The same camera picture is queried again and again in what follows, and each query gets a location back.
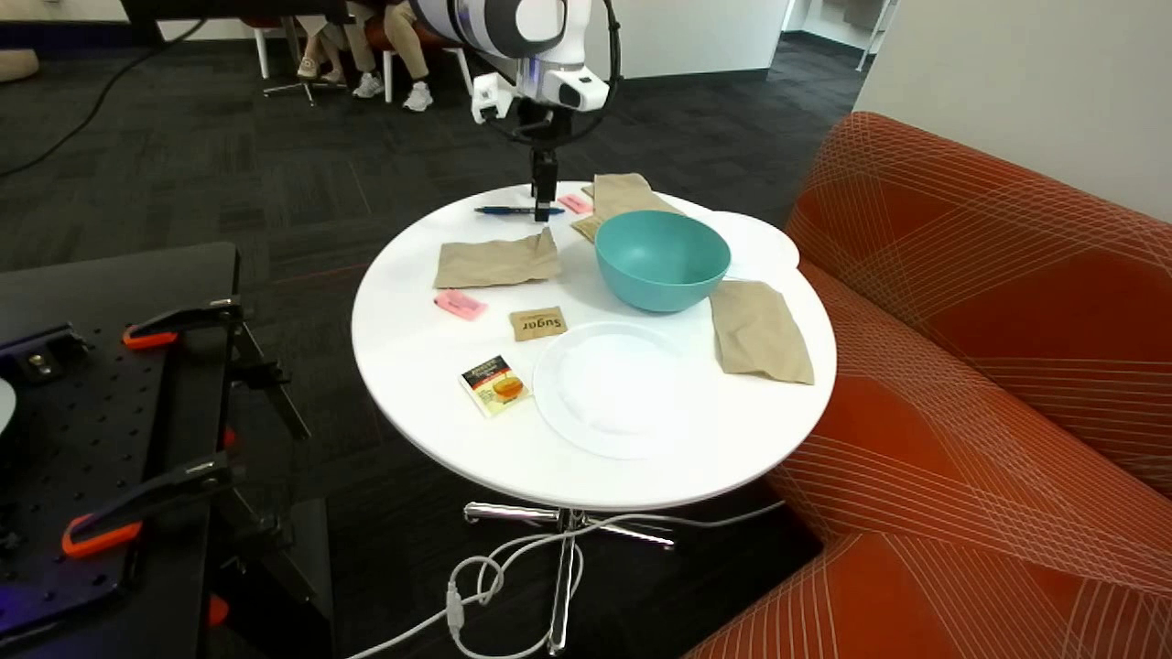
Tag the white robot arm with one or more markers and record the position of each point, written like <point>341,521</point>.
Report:
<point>487,23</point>

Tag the beige cushion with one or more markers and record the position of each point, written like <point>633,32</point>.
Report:
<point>17,63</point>

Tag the black and orange clamp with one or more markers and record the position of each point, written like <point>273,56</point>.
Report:
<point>131,502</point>
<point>185,324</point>

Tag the pink packet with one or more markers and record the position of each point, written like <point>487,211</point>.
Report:
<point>460,305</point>
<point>577,202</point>

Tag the seated person in beige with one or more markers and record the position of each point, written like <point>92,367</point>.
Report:
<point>396,51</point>
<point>318,43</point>

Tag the black mounting bench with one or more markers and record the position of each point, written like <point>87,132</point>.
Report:
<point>111,428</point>

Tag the brown paper napkin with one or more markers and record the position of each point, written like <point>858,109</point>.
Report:
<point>758,331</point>
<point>494,262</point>
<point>622,192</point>

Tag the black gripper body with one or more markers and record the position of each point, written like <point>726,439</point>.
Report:
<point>543,128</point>

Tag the brown paper packet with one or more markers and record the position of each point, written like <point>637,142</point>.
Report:
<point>538,324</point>

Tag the white counter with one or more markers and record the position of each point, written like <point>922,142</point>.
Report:
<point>682,37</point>

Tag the white round table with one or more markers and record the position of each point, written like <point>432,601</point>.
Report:
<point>415,367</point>

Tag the teal bowl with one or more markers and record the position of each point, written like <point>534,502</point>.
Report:
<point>661,262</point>

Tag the blue pen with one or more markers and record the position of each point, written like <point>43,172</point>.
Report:
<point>507,211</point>

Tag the orange patterned sofa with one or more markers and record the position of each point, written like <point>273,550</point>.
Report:
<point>974,367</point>

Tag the clear plastic plate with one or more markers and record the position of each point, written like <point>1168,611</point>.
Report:
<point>615,397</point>

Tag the red chair with white legs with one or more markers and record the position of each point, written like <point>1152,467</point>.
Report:
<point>389,76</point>

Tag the orange and black packet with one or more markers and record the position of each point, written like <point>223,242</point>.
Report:
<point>490,384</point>

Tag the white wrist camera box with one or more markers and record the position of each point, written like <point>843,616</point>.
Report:
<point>577,90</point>

